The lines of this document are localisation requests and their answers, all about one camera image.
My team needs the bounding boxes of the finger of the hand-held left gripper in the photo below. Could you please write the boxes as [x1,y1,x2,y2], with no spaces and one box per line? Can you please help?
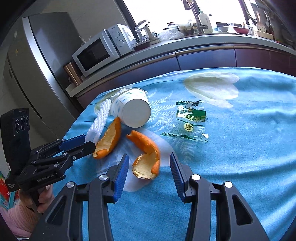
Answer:
[62,142,96,161]
[58,135,86,151]

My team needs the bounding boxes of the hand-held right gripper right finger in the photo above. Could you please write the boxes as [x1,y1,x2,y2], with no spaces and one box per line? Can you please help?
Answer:
[169,152,270,241]

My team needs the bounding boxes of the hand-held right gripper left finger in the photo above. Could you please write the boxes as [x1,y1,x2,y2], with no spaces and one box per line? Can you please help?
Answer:
[36,153,130,241]

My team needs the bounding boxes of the orange peel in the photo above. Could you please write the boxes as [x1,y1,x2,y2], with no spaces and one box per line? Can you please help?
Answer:
[92,117,122,160]
[126,130,161,180]

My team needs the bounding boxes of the white foam fruit net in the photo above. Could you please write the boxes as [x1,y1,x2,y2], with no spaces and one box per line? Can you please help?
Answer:
[84,97,116,143]

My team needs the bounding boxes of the white blue-dotted paper cup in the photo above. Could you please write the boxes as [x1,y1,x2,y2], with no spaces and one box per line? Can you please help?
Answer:
[110,88,152,128]

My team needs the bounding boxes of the person's left hand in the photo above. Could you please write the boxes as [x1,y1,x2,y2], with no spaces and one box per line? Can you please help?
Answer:
[37,184,55,214]

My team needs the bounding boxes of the colourful printed carton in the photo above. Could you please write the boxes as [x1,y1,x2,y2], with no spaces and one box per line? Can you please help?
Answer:
[0,173,19,209]

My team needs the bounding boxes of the blue floral tablecloth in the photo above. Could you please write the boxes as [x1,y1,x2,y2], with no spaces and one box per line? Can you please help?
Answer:
[62,67,296,241]

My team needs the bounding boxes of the green clear candy wrapper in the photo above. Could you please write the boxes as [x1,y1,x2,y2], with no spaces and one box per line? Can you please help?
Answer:
[161,100,209,143]

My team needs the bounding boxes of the copper tumbler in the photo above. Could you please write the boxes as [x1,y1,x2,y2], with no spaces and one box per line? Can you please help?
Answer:
[63,61,83,86]

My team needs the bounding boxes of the grey refrigerator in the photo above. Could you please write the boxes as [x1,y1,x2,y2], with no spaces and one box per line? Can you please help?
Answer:
[3,11,82,137]

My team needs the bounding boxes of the white microwave oven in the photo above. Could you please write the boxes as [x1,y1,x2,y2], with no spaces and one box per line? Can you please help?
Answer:
[72,23,135,78]

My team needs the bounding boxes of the dark red bowl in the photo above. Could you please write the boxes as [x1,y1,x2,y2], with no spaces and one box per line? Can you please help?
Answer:
[133,40,151,52]

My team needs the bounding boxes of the brown base cabinets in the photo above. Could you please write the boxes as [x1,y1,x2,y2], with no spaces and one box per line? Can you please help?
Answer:
[76,45,296,112]

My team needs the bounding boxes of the glass electric kettle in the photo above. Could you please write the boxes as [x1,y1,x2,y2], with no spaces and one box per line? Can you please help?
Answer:
[135,20,160,45]

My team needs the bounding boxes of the white kitchen countertop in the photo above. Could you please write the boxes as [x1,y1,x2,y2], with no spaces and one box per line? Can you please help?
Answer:
[65,31,296,98]

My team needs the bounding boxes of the clear plastic bag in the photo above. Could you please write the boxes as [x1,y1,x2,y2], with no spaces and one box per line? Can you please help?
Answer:
[158,29,184,40]

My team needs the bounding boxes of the white soap bottle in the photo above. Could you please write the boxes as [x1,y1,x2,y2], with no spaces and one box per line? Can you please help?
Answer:
[198,13,213,33]

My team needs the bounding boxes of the kitchen window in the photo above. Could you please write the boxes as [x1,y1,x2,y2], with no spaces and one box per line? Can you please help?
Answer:
[121,0,255,27]

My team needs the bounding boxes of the metal kitchen faucet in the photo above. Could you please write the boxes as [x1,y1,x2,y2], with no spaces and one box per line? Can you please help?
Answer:
[183,0,206,34]

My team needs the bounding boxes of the cream utensil container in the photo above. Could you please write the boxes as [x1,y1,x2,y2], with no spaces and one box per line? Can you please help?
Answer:
[254,29,274,40]

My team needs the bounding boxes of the white slotted spatula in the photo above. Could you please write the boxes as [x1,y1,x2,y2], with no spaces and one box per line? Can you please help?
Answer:
[254,10,267,32]

